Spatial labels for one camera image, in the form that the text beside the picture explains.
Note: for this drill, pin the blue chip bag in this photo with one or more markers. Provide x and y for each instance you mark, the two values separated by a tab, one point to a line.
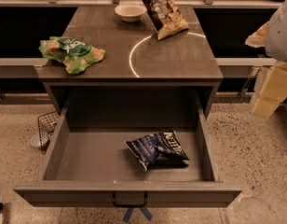
155	147

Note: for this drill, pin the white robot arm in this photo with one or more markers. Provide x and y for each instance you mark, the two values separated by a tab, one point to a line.
272	35

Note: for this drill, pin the grey counter cabinet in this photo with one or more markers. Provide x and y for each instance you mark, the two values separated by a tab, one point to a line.
134	55

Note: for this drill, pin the grey open drawer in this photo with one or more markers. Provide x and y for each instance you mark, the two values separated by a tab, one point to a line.
87	158

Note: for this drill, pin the green chip bag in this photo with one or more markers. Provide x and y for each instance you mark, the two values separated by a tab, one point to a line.
76	55

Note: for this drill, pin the brown chip bag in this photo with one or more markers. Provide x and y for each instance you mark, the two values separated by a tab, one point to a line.
166	17

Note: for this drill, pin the white bowl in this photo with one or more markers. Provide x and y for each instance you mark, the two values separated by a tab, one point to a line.
130	12

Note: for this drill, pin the blue tape cross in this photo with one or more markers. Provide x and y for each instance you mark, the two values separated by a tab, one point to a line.
132	213

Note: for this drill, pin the white cup on floor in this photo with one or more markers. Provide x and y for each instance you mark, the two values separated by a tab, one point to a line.
35	140

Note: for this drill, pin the black wire basket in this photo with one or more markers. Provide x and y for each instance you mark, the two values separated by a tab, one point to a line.
46	126

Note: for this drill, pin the black drawer handle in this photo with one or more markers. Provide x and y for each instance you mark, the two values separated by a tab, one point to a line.
128	199

